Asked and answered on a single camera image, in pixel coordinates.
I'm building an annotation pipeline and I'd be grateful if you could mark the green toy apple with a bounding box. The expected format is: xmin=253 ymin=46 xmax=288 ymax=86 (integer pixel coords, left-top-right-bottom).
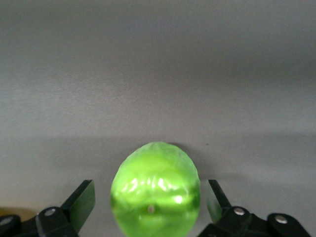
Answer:
xmin=110 ymin=141 xmax=201 ymax=237

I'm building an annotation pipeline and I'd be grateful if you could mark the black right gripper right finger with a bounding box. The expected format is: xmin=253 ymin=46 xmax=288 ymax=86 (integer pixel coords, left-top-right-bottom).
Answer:
xmin=206 ymin=179 xmax=312 ymax=237

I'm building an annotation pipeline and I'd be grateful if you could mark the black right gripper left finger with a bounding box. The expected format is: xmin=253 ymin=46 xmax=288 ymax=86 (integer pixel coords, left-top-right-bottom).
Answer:
xmin=0 ymin=179 xmax=96 ymax=237

